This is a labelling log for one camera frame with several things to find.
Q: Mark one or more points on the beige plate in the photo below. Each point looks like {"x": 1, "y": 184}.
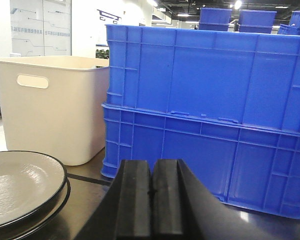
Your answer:
{"x": 32, "y": 223}
{"x": 28, "y": 181}

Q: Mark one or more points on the upper blue crate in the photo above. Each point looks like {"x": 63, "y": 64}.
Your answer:
{"x": 250, "y": 79}

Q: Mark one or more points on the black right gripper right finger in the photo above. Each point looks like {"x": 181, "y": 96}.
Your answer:
{"x": 183, "y": 208}

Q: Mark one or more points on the cream plastic bin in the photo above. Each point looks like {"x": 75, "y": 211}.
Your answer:
{"x": 53, "y": 105}

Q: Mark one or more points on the blue crate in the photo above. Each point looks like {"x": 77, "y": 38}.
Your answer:
{"x": 257, "y": 169}
{"x": 250, "y": 79}

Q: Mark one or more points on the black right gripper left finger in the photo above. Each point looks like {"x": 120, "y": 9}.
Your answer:
{"x": 125, "y": 211}

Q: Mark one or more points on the lower blue crate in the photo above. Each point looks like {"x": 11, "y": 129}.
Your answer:
{"x": 257, "y": 169}

